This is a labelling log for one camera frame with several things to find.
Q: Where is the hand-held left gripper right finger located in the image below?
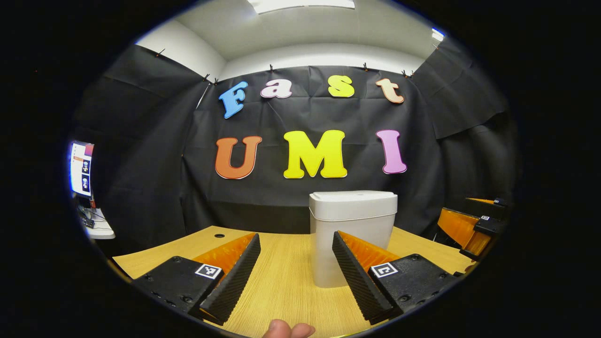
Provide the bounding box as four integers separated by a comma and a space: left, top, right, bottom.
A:
331, 230, 459, 325

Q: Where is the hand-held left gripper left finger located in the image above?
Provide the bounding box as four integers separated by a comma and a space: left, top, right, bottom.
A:
133, 233, 262, 326

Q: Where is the white desktop garbage bin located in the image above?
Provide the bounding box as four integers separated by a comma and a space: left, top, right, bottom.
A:
308, 190, 399, 289

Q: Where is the wooden desktop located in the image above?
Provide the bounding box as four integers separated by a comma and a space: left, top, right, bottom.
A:
113, 225, 475, 338

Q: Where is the white side table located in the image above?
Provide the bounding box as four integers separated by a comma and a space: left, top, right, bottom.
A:
77, 207, 116, 240

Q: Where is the black backdrop cloth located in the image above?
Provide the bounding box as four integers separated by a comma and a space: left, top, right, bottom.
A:
70, 38, 519, 259

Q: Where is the computer monitor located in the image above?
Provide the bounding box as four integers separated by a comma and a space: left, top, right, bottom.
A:
69, 141, 95, 198

